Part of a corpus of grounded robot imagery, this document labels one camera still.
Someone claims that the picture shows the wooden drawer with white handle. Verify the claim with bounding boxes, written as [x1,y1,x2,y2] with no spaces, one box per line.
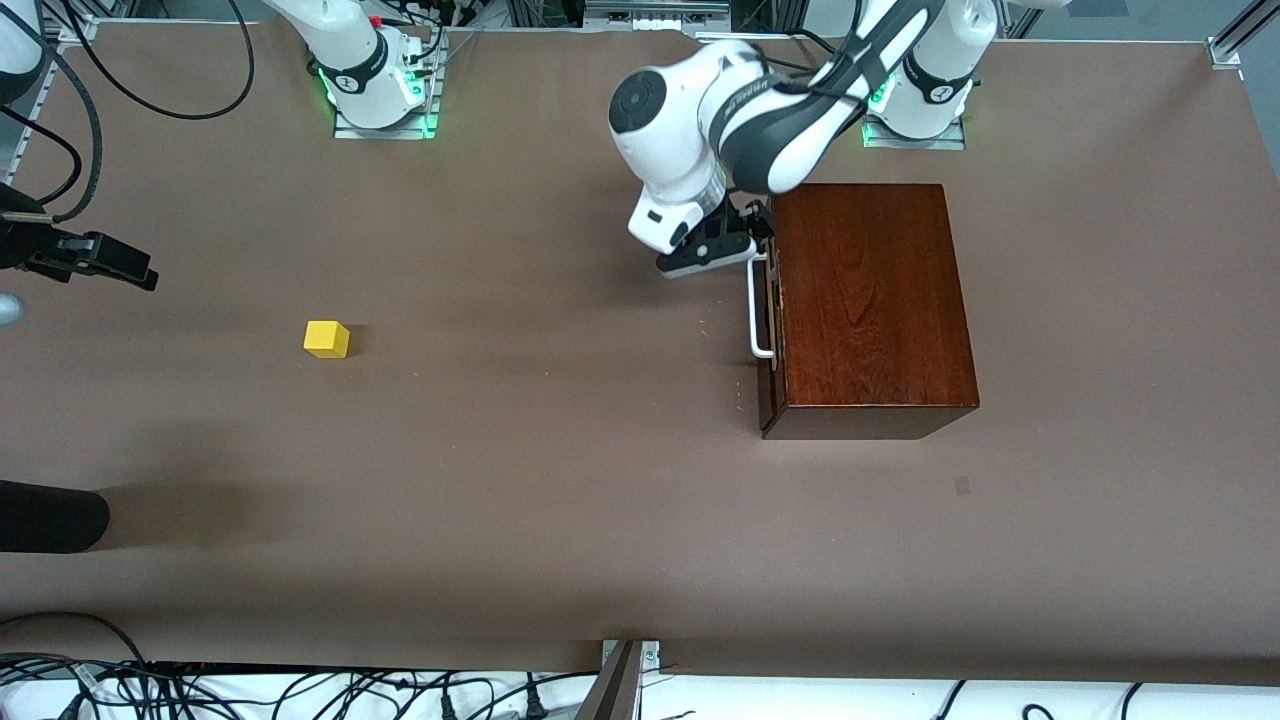
[747,240,788,401]

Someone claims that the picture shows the yellow cube block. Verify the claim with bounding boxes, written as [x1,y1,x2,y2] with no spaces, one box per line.
[303,320,352,360]

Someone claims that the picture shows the dark brown wooden cabinet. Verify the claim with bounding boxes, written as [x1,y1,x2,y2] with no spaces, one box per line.
[757,183,981,441]

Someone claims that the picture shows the black rounded object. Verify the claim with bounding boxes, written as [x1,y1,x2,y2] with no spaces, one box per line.
[0,480,111,554]

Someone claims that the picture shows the brown paper table cover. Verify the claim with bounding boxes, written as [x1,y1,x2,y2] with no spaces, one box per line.
[0,20,1280,687]

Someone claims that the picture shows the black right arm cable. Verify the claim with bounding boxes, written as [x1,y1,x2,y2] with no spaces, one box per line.
[0,0,256,219]

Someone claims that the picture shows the aluminium frame rail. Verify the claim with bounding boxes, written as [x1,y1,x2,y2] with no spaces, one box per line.
[0,40,63,201]

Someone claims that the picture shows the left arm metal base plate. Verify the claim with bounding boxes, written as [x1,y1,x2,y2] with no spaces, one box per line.
[862,110,968,151]

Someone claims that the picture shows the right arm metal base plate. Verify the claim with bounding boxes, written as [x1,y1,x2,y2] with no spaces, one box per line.
[333,35,442,141]

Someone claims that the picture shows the black arched cable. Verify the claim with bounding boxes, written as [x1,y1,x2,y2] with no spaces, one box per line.
[0,610,153,669]

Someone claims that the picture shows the aluminium bracket plate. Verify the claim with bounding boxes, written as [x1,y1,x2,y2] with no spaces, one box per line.
[601,639,662,691]

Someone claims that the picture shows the grey metal post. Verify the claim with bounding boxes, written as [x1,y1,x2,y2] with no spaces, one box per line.
[575,640,645,720]

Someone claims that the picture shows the black cable with plug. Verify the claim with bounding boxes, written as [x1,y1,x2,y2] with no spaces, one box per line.
[400,672,459,720]
[495,672,549,720]

